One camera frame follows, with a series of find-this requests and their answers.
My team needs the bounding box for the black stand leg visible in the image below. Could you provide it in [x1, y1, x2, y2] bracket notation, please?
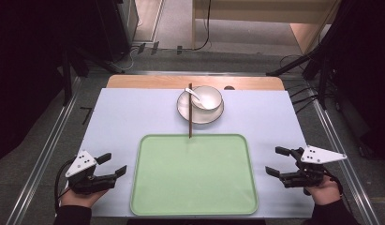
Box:
[266, 46, 325, 78]

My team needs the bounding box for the person's left hand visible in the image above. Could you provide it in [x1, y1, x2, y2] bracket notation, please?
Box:
[59, 187, 110, 209]

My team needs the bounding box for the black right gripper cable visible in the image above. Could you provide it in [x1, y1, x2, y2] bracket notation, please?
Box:
[324, 170, 354, 214]

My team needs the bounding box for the pale blue table mat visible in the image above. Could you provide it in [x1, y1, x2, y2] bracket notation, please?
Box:
[78, 87, 316, 218]

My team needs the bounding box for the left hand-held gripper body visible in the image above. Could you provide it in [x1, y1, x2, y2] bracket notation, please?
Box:
[65, 150, 119, 195]

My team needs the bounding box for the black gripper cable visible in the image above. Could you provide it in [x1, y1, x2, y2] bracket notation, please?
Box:
[53, 158, 76, 214]
[324, 170, 354, 214]

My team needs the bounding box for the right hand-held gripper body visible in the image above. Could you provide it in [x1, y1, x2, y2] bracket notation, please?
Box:
[279, 145, 348, 189]

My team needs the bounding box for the white ceramic spoon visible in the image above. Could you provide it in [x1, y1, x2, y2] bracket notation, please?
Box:
[184, 87, 209, 110]

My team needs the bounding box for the wooden furniture frame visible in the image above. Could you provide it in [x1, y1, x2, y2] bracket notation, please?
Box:
[191, 0, 342, 56]

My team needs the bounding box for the dark curtain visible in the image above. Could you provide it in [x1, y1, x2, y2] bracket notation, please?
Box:
[318, 0, 385, 163]
[0, 0, 100, 165]

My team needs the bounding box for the black floor cable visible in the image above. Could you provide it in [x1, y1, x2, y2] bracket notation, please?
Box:
[193, 0, 213, 52]

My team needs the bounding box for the white floor cable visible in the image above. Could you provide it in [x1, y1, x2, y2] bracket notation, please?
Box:
[113, 46, 141, 71]

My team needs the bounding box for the green plastic tray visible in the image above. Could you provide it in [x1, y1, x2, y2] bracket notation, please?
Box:
[129, 133, 259, 218]

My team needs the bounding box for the black stand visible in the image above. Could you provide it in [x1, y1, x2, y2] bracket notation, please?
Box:
[60, 46, 123, 106]

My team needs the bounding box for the black cabinet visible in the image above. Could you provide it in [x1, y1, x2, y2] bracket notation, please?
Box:
[96, 0, 140, 62]

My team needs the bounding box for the metal floor rail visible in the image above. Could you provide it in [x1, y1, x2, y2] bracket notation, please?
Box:
[307, 88, 380, 225]
[6, 76, 83, 225]

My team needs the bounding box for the white bowl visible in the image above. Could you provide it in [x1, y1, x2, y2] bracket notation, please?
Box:
[190, 85, 224, 112]

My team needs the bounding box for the white plate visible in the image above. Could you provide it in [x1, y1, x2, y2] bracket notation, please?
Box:
[176, 88, 225, 125]

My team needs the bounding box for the brown chopstick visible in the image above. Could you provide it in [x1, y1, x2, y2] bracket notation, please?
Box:
[188, 82, 194, 139]

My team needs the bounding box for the person's right hand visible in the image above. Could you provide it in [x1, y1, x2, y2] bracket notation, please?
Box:
[304, 174, 342, 206]

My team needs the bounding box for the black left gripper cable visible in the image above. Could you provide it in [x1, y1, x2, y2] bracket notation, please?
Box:
[53, 158, 76, 214]

